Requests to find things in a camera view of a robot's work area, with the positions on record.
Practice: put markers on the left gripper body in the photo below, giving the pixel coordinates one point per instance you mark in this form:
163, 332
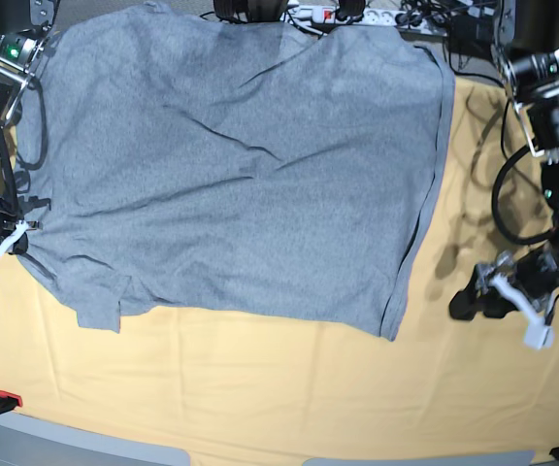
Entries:
535, 276

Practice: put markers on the grey t-shirt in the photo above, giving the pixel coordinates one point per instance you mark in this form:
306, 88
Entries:
175, 161

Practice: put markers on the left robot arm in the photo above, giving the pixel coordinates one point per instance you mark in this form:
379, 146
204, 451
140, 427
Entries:
525, 51

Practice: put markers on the black power adapter brick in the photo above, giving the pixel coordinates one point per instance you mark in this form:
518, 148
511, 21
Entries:
471, 33

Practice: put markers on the yellow tablecloth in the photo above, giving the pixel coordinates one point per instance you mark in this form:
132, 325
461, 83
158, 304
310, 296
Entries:
232, 388

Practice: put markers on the white power strip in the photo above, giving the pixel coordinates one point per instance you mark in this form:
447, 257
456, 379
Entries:
320, 20

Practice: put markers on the black caster wheel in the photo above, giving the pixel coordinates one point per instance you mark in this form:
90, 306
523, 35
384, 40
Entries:
250, 19

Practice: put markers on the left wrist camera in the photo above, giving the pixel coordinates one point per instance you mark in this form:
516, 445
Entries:
539, 336

